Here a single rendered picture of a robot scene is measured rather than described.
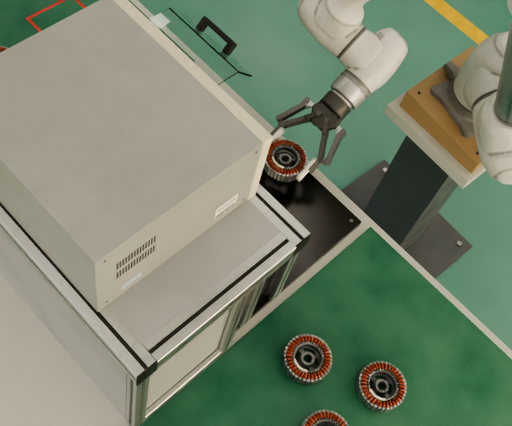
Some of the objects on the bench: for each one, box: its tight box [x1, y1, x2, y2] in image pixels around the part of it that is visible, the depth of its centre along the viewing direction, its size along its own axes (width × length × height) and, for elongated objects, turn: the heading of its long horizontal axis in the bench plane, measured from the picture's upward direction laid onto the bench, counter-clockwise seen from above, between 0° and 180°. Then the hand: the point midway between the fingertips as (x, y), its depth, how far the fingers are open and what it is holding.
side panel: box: [126, 292, 250, 426], centre depth 153 cm, size 28×3×32 cm, turn 129°
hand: (285, 158), depth 190 cm, fingers closed on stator, 11 cm apart
